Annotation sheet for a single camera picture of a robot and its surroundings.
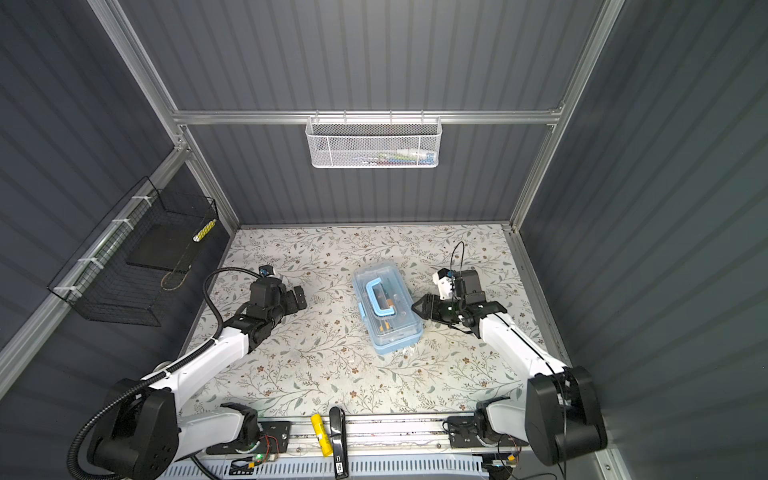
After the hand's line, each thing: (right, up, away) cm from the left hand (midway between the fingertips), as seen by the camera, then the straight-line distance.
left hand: (289, 293), depth 88 cm
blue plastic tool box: (+28, -2, -3) cm, 29 cm away
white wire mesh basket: (+23, +59, +36) cm, 73 cm away
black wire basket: (-34, +8, -16) cm, 38 cm away
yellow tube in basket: (-21, +18, -6) cm, 29 cm away
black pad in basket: (-32, +14, -8) cm, 36 cm away
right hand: (+40, -4, -3) cm, 40 cm away
